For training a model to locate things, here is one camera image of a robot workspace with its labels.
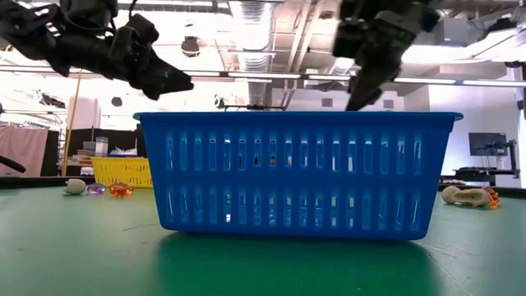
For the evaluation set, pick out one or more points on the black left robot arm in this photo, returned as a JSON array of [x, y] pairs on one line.
[[74, 47]]

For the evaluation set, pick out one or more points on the black round wall speaker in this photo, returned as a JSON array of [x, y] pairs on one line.
[[116, 101]]

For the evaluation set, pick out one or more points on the green table mat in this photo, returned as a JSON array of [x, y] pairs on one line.
[[82, 255]]

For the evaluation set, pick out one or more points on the blue slotted plastic basket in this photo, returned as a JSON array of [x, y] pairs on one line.
[[287, 177]]

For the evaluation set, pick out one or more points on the long ceiling light bar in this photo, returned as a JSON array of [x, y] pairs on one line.
[[205, 74], [493, 83], [265, 75], [421, 80]]

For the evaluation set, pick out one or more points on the pink hanging cloth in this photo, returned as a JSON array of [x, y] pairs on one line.
[[22, 148]]

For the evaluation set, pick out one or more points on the white cylinder tank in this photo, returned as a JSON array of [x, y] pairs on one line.
[[84, 113]]

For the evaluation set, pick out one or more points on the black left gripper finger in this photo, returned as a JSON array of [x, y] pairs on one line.
[[164, 76], [155, 92]]

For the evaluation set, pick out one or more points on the grey wall vent grille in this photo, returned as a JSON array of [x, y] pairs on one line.
[[326, 102], [389, 104]]

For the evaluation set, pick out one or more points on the black computer monitor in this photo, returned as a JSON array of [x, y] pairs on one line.
[[487, 144]]

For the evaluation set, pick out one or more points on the clear plastic container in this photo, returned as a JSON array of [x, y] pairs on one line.
[[101, 146]]

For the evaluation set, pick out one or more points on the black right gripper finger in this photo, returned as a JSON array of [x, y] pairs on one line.
[[382, 86], [361, 90]]

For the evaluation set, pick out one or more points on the small orange translucent pumpkin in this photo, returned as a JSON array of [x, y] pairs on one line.
[[493, 197], [120, 190]]

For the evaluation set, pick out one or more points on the black ceiling dome device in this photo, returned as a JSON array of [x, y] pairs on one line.
[[190, 46]]

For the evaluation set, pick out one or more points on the black office desk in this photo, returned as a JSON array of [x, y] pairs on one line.
[[485, 172]]

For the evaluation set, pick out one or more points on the yellow slotted plastic basket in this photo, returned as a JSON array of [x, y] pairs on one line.
[[119, 172]]

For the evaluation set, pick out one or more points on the silver ventilation duct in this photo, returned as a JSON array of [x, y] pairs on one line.
[[252, 41]]

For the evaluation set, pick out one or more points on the thin black bar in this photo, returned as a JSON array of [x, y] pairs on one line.
[[255, 107]]

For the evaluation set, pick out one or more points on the black cabinet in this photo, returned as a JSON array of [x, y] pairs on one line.
[[119, 135]]

